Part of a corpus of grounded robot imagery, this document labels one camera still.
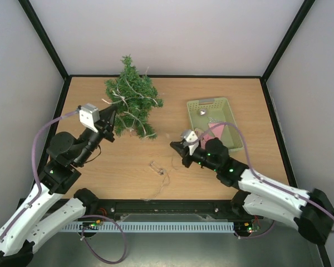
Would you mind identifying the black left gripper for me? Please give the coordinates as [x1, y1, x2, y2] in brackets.
[75, 105, 118, 166]

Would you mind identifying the clear battery box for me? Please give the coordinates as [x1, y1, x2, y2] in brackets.
[149, 161, 166, 175]

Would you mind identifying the small green christmas tree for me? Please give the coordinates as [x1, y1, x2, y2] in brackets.
[104, 55, 164, 141]

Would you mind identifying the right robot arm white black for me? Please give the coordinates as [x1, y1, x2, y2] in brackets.
[170, 139, 334, 245]

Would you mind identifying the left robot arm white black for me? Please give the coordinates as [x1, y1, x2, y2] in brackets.
[0, 103, 117, 266]

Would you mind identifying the pink paper ornament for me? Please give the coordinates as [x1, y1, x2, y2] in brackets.
[194, 128, 215, 142]

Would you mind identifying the pink triangular paper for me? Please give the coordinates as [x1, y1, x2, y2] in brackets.
[208, 122, 225, 139]

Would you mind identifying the silver bell ornament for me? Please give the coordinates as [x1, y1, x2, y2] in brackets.
[198, 109, 208, 117]

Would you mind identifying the green plastic basket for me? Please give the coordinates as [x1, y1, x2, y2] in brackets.
[186, 97, 243, 152]

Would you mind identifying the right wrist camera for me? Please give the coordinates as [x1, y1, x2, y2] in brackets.
[181, 129, 200, 156]

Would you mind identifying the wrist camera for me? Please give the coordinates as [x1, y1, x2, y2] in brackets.
[181, 129, 200, 156]
[78, 103, 100, 132]

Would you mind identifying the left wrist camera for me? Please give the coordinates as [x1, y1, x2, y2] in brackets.
[78, 103, 100, 132]

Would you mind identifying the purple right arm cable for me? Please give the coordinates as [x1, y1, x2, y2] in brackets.
[189, 122, 334, 240]

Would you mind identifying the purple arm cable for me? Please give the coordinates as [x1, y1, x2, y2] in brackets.
[189, 122, 334, 240]
[0, 111, 127, 264]

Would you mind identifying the light blue cable duct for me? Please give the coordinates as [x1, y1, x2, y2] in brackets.
[61, 221, 234, 233]

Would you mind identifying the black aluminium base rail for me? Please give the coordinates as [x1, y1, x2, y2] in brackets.
[83, 199, 255, 222]

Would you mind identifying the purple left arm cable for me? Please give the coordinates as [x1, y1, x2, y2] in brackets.
[0, 111, 127, 264]

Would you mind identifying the black enclosure frame post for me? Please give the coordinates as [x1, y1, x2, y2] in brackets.
[18, 0, 70, 81]

